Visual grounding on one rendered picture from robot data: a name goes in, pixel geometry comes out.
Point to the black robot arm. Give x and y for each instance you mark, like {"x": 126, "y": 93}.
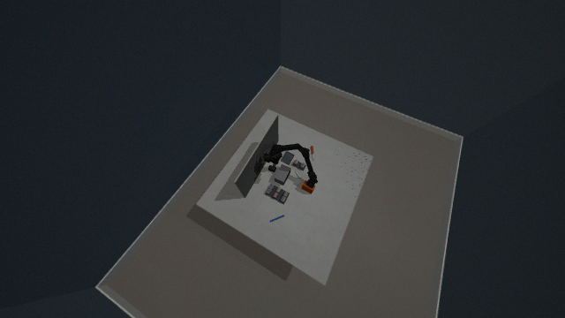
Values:
{"x": 275, "y": 153}

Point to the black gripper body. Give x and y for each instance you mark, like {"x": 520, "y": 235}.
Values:
{"x": 273, "y": 168}

